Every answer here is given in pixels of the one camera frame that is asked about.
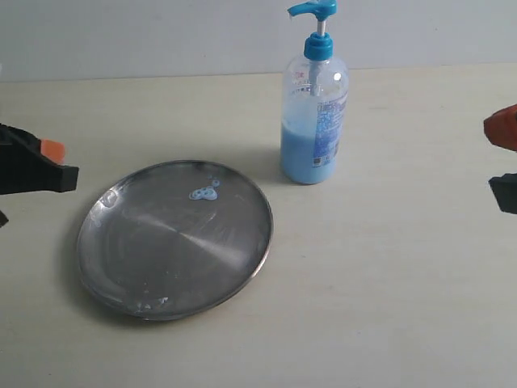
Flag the blue soap blob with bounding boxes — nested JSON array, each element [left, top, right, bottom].
[[188, 175, 221, 201]]

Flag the blue pump soap bottle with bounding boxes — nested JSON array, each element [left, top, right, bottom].
[[280, 1, 349, 184]]

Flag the round steel plate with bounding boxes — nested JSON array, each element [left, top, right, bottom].
[[76, 160, 274, 321]]

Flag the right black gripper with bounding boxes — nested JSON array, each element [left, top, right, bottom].
[[483, 104, 517, 215]]

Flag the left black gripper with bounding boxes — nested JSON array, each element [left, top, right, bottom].
[[1, 124, 78, 196]]

